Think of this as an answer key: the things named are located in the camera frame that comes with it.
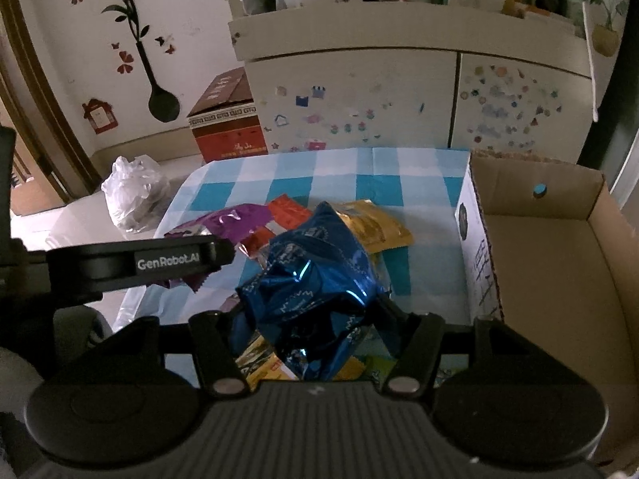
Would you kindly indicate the red house switch sticker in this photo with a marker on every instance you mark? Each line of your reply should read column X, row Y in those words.
column 100, row 106

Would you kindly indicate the blue white checkered tablecloth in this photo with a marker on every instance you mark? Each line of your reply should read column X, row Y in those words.
column 349, row 169

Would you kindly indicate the red cardboard box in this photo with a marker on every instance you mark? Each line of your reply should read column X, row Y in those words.
column 229, row 134

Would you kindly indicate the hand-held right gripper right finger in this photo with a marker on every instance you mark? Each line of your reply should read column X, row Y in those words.
column 419, row 344

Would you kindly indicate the purple snack packet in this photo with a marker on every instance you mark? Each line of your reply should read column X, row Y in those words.
column 234, row 219

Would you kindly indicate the wooden door frame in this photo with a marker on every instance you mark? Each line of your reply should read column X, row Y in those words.
column 50, row 124

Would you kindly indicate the green yellow snack packet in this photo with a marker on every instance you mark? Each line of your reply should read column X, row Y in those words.
column 372, row 369

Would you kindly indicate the black vase wall decal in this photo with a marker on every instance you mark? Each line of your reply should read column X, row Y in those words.
column 163, row 102

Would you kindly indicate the blue foil snack packet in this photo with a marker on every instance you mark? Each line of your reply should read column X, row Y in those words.
column 309, row 279

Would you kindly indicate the white plastic bag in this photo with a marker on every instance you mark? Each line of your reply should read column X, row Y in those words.
column 135, row 189

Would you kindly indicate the white cabinet with stickers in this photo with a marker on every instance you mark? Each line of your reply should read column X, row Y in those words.
column 374, row 80

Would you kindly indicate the yellow printed snack packet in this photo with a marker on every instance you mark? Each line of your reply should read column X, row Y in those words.
column 264, row 364

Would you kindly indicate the red snack packet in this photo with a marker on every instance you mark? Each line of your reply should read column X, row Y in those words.
column 289, row 212

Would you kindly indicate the plant print hanging cloth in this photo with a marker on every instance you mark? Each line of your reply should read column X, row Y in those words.
column 606, row 35

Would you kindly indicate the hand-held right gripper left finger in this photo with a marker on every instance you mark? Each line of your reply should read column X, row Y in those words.
column 212, row 344

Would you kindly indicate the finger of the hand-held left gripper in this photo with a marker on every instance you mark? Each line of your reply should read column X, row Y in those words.
column 224, row 253

